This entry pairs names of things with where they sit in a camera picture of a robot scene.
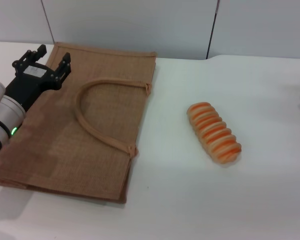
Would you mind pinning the brown jute handbag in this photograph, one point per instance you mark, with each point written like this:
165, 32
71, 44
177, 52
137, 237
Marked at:
95, 140

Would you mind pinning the dark wall panel joint strip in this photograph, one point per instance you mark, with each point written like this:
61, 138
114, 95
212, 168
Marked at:
211, 32

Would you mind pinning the orange striped bread loaf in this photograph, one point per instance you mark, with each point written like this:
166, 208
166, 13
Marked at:
213, 131

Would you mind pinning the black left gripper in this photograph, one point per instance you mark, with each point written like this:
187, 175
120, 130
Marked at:
32, 77

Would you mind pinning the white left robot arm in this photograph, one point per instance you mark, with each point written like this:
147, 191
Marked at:
5, 115

